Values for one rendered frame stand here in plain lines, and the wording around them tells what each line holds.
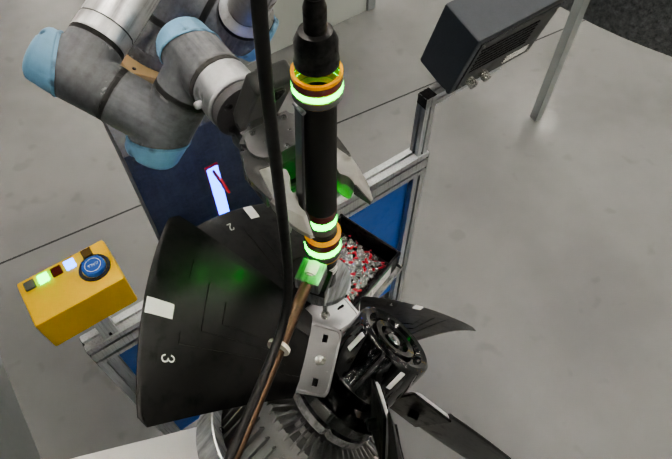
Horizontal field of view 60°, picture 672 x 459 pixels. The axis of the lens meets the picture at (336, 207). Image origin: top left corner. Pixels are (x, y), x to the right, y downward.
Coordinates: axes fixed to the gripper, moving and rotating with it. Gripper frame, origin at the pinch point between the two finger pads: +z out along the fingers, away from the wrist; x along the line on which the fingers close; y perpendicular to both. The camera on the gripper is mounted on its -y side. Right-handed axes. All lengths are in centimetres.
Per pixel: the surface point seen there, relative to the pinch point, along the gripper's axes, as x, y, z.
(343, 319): -2.2, 31.6, -1.2
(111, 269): 22, 43, -37
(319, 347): 4.6, 24.7, 2.7
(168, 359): 20.9, 9.3, 0.2
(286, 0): -101, 123, -183
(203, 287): 14.1, 9.9, -5.4
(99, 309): 28, 48, -34
